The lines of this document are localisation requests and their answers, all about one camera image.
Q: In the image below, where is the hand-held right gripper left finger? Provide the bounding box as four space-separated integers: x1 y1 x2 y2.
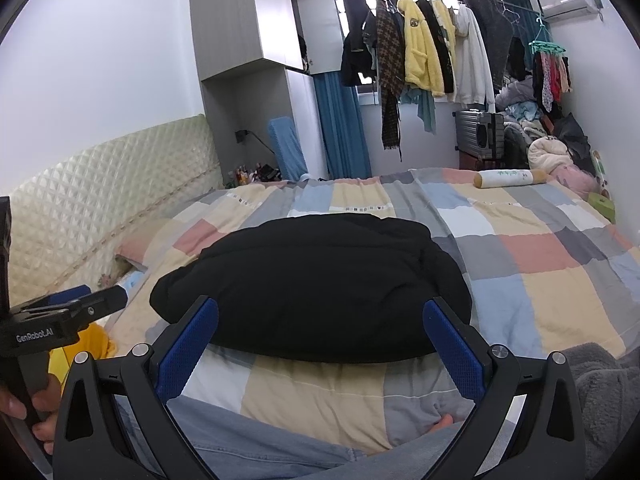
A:
51 295 220 480

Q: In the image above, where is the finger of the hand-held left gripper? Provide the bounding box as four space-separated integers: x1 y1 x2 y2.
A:
20 283 93 308
64 284 129 322

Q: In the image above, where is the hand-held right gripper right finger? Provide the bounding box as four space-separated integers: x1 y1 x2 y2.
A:
422 296 587 480

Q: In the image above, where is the black puffer jacket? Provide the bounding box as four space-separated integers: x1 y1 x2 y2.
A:
149 213 474 366

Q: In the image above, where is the pile of clothes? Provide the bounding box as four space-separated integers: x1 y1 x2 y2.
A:
494 74 594 177

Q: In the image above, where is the person's left hand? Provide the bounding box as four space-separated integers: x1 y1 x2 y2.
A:
0 374 62 457

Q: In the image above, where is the yellow cloth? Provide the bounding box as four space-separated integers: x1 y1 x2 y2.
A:
49 321 119 392

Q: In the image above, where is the pink pillow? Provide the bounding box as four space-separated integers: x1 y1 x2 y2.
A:
115 219 172 272

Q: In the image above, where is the cream quilted headboard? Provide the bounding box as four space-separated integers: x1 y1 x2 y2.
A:
9 113 224 307

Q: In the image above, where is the patchwork checked quilt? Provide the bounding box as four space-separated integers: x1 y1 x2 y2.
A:
101 166 640 455

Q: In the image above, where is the grey fleece blanket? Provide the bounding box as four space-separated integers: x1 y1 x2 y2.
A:
569 341 640 480

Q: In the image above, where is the white cylinder bolster pillow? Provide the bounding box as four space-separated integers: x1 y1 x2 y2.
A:
473 168 552 191

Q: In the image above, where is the cluster of cosmetic bottles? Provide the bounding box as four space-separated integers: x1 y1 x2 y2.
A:
234 161 282 187

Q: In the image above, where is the green box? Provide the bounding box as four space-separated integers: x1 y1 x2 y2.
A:
586 191 619 222

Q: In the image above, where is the pink fluffy cloth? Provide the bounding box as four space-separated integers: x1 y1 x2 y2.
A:
549 163 602 197

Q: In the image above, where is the silver ribbed suitcase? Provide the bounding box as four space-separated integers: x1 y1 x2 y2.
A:
453 108 507 164

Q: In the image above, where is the cream plush cushion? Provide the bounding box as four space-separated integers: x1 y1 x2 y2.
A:
526 134 574 174

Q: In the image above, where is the blue covered board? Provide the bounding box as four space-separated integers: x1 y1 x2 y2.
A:
266 116 309 182

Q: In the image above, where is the teal hanging garment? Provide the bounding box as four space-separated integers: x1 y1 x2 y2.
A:
399 84 438 136

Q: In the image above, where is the blue curtain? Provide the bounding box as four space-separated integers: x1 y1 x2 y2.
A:
311 70 374 182

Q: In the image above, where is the brown plaid hanging coat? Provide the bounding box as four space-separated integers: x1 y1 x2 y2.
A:
374 0 408 152

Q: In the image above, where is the small hanging laundry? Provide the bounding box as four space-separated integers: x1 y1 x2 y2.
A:
531 51 574 114

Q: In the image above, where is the white hanging hoodie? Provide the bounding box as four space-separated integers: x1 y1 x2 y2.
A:
446 4 497 112

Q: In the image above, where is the yellow fleece jacket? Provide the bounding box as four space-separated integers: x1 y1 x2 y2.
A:
396 0 458 99

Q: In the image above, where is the teal clip hanger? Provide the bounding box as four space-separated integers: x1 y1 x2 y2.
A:
528 16 568 57

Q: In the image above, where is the dark grey hanging coat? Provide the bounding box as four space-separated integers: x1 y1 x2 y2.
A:
459 0 527 94

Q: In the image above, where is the black hanging jacket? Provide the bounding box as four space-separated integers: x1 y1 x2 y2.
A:
340 0 379 89

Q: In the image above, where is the white air conditioner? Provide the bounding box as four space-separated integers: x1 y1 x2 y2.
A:
541 0 606 22

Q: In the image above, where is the black wall plug with cable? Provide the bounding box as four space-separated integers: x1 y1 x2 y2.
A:
234 128 277 157

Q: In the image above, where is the grey wall cabinet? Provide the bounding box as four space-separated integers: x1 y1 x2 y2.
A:
188 0 327 187

